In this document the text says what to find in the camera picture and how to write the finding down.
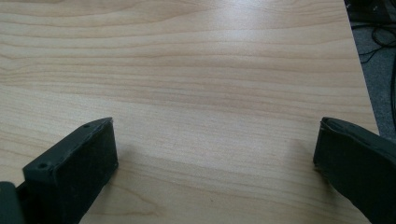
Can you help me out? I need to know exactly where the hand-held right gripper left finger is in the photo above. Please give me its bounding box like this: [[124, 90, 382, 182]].
[[15, 117, 120, 224]]

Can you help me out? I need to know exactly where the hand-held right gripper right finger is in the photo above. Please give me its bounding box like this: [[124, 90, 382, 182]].
[[312, 116, 396, 224]]

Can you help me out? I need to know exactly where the black cable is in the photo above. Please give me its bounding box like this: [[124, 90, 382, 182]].
[[351, 22, 396, 130]]

